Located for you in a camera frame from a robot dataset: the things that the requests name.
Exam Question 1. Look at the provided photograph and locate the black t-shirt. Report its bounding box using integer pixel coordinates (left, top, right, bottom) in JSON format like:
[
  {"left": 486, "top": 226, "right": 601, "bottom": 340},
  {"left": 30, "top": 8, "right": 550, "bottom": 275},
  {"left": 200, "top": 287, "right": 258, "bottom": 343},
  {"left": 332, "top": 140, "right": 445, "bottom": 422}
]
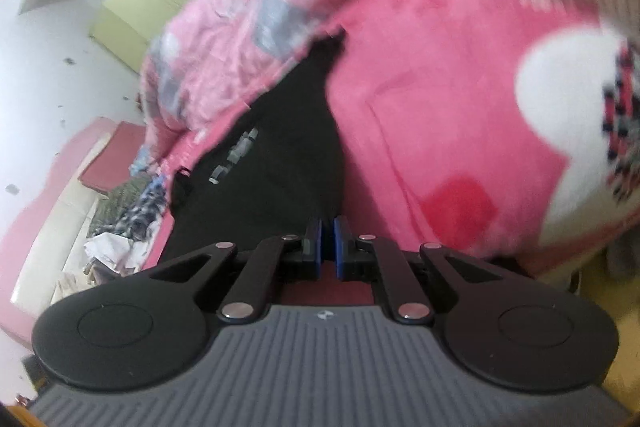
[{"left": 170, "top": 29, "right": 352, "bottom": 269}]

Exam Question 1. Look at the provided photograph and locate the green patterned garment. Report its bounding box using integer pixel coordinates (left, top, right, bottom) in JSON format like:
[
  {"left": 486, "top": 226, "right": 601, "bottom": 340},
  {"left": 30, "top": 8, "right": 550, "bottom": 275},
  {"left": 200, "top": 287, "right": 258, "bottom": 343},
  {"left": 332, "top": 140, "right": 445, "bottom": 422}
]
[{"left": 107, "top": 182, "right": 147, "bottom": 208}]

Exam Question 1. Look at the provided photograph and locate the pink pillow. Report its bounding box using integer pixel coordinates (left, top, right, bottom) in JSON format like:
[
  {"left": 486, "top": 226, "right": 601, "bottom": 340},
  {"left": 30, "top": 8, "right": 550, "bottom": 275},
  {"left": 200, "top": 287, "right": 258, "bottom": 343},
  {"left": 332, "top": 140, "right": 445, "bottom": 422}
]
[{"left": 80, "top": 122, "right": 151, "bottom": 194}]

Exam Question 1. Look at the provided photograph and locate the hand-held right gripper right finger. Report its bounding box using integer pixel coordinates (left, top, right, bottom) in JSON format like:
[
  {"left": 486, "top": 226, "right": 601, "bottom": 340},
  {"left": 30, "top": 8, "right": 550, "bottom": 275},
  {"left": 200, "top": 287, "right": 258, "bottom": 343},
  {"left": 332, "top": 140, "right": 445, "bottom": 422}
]
[{"left": 334, "top": 216, "right": 506, "bottom": 325}]

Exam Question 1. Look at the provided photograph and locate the pink floral bed blanket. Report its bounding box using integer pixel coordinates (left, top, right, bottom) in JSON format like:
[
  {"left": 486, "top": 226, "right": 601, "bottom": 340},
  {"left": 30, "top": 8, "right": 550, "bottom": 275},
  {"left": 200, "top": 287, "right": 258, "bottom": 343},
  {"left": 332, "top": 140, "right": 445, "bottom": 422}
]
[{"left": 145, "top": 0, "right": 640, "bottom": 308}]

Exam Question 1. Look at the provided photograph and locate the pink white headboard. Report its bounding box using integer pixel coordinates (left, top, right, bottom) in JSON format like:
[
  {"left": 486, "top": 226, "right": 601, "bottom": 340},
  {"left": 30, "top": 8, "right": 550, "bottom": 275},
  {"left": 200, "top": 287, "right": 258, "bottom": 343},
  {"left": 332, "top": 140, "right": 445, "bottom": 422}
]
[{"left": 0, "top": 117, "right": 146, "bottom": 348}]

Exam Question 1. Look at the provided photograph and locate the plaid shirt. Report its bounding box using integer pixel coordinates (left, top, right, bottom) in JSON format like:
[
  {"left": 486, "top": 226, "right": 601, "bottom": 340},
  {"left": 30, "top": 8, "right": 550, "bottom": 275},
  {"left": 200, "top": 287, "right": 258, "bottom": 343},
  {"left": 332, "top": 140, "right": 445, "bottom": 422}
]
[{"left": 90, "top": 177, "right": 167, "bottom": 239}]

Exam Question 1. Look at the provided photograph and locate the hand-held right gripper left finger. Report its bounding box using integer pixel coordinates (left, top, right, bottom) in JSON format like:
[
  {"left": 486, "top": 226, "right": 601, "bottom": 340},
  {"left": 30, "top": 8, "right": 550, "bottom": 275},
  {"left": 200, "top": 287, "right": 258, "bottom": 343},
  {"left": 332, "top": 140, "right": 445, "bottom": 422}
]
[{"left": 147, "top": 217, "right": 326, "bottom": 326}]

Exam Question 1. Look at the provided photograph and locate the pale yellow wardrobe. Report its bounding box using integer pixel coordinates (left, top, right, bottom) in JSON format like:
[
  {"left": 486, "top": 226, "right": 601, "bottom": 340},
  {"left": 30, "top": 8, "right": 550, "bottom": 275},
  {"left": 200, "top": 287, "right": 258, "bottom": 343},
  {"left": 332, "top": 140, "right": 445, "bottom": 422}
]
[{"left": 89, "top": 0, "right": 222, "bottom": 74}]

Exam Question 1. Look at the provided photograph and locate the pink grey floral duvet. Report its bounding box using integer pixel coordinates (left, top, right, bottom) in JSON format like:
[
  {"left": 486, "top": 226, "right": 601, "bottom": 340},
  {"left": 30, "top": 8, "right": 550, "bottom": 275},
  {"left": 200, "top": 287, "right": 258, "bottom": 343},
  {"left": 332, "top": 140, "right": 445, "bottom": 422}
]
[{"left": 140, "top": 0, "right": 451, "bottom": 142}]

